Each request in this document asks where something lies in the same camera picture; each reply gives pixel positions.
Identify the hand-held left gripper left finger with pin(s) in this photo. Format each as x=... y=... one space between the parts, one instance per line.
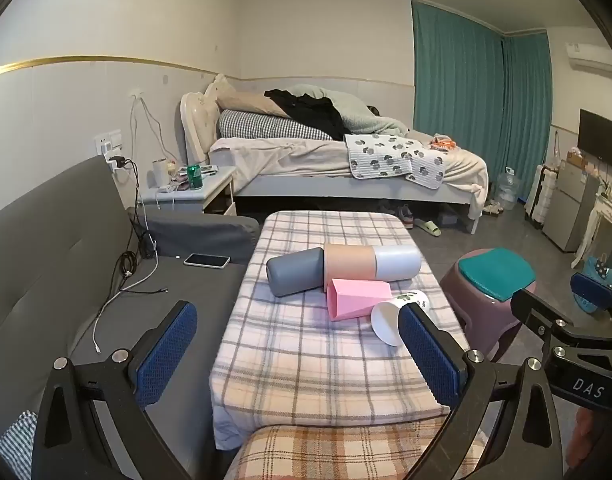
x=168 y=355

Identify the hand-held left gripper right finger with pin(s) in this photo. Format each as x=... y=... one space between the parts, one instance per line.
x=428 y=360

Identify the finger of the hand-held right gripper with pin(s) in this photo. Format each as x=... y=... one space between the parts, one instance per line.
x=535 y=312
x=593 y=294

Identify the white leaf print paper cup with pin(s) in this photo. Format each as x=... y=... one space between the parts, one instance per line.
x=385 y=322

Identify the pink square cup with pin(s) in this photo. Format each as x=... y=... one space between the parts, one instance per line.
x=356 y=297

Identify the pale lilac cup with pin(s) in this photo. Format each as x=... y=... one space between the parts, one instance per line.
x=398 y=261

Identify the peach cup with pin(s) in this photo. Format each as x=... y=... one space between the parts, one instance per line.
x=348 y=260

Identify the grey cup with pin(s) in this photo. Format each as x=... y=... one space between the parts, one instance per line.
x=293 y=272

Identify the blue handbag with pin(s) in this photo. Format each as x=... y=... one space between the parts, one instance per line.
x=603 y=267

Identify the teal seat cushion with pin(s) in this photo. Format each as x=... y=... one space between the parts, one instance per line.
x=495 y=272

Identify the purple plastic stool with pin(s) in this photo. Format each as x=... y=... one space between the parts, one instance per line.
x=478 y=317

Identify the white ornate table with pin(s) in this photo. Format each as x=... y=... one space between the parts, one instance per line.
x=605 y=215

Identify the grey mini fridge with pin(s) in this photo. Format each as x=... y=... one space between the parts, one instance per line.
x=568 y=210

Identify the smartphone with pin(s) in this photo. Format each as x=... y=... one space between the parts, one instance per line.
x=207 y=260

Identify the clear water jug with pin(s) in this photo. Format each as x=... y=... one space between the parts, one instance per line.
x=509 y=190

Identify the plaid cloth covered table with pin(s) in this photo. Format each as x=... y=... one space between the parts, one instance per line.
x=296 y=360

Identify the green slipper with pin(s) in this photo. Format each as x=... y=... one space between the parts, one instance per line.
x=428 y=228

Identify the shoes under bed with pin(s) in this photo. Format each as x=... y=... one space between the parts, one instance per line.
x=398 y=214

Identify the orange plaid cushion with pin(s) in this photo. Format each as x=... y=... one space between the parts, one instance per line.
x=311 y=452

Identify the black television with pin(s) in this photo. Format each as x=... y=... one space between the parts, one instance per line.
x=600 y=137

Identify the grey sofa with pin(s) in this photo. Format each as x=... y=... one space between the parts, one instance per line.
x=36 y=260

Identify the white nightstand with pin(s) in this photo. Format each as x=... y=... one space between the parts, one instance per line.
x=206 y=192

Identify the blue checked cloth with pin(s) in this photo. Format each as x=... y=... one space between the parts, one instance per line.
x=18 y=442

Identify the green drink can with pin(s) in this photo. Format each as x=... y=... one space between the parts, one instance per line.
x=194 y=177

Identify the white tumbler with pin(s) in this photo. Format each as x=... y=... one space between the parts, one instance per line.
x=160 y=174

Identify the orange snack packet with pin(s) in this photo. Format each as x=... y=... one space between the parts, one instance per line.
x=443 y=143

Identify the black charger plug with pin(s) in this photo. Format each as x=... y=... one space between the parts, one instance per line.
x=119 y=163

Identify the leaf print quilted mat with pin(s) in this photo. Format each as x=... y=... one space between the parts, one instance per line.
x=385 y=157

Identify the bed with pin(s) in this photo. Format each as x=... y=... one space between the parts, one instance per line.
x=286 y=160

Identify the white air conditioner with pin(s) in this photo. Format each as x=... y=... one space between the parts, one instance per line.
x=593 y=57

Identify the checked pillow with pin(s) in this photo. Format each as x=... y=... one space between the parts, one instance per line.
x=266 y=125

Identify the teal curtain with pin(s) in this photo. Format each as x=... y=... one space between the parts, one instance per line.
x=460 y=70

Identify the light green blanket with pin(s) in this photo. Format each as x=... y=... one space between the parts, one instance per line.
x=366 y=112

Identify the beige pillow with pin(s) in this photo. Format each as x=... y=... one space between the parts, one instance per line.
x=236 y=97

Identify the black clothing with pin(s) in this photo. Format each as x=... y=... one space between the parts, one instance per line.
x=311 y=110

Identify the white wall socket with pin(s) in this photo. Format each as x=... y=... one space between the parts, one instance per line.
x=108 y=139

